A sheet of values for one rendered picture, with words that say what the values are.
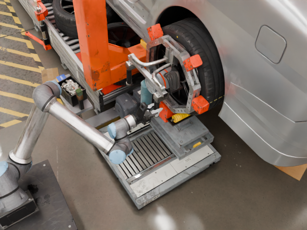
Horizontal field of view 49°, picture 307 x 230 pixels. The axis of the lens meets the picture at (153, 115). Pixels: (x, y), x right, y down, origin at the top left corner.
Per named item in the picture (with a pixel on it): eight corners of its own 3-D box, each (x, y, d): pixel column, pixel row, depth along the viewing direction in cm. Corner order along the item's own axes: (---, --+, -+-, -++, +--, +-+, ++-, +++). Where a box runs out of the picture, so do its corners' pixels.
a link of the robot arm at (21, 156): (-5, 175, 224) (35, 79, 199) (10, 164, 240) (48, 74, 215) (15, 186, 224) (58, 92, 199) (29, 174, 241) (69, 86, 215)
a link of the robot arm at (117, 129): (109, 138, 212) (103, 124, 210) (127, 130, 217) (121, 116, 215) (115, 141, 204) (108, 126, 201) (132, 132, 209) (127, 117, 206)
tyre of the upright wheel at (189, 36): (176, 2, 244) (175, 76, 289) (148, 12, 234) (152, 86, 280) (241, 40, 203) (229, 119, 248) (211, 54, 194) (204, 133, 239)
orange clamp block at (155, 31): (164, 35, 228) (159, 23, 226) (155, 39, 225) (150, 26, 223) (160, 37, 235) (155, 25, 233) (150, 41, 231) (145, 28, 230)
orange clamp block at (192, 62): (196, 67, 212) (203, 63, 203) (186, 72, 209) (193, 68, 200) (191, 57, 211) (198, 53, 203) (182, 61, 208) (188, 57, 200)
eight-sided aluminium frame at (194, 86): (193, 124, 243) (205, 68, 201) (186, 128, 241) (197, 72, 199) (151, 78, 271) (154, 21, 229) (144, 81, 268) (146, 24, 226)
